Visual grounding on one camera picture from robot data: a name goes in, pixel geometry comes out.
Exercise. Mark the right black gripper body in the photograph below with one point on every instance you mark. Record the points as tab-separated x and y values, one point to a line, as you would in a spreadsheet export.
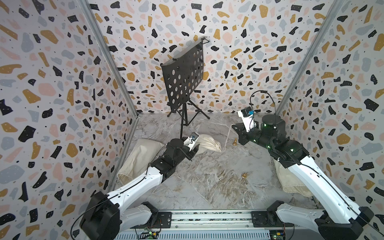
255	136

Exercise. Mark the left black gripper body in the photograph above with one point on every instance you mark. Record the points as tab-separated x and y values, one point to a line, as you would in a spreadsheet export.
185	154

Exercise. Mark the cream cloth bag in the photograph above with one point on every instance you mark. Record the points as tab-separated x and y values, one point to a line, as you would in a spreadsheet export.
207	142
290	183
137	162

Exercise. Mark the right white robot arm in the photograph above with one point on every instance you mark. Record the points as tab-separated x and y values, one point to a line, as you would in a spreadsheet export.
339	219

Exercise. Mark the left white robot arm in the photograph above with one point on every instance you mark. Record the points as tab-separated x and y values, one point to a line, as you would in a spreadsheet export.
109	214

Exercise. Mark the black perforated music stand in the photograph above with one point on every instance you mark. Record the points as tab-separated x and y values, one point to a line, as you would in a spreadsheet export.
182	75

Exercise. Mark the left green circuit board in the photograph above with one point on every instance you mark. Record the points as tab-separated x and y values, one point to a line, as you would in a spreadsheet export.
148	234

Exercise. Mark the green circuit board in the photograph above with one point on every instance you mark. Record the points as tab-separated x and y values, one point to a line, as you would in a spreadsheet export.
277	235
148	234

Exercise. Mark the right green circuit board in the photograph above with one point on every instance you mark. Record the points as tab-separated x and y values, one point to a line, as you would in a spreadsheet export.
277	235

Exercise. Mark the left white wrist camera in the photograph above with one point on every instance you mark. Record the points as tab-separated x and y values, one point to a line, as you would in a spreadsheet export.
191	140

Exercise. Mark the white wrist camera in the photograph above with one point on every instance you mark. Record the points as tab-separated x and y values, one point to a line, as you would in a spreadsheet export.
191	140
247	116

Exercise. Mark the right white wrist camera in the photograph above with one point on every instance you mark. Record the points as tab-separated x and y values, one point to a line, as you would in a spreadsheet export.
247	116

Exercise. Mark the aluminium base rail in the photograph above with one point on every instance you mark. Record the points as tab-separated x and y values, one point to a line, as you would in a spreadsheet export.
218	225

